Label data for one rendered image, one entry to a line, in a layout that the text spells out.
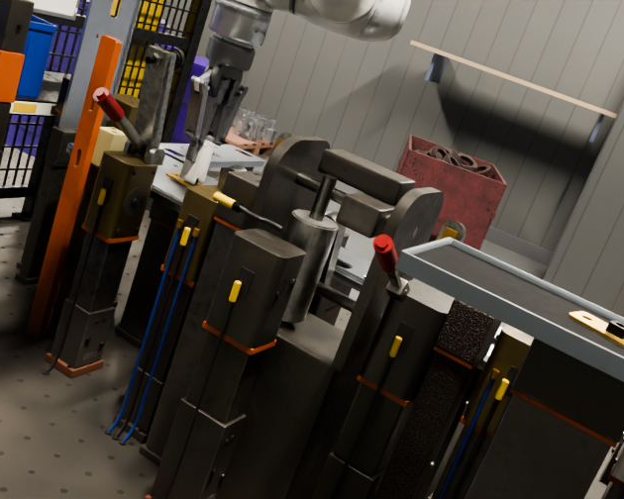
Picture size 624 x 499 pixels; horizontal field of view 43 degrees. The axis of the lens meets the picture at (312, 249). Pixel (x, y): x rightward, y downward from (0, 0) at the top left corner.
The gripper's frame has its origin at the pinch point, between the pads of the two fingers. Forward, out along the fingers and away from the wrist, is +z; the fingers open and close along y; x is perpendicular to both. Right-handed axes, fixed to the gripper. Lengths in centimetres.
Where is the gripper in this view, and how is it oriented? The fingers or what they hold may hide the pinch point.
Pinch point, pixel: (197, 160)
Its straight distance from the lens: 132.8
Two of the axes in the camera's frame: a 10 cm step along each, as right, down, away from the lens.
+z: -3.3, 9.0, 2.8
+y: 4.7, -1.0, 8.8
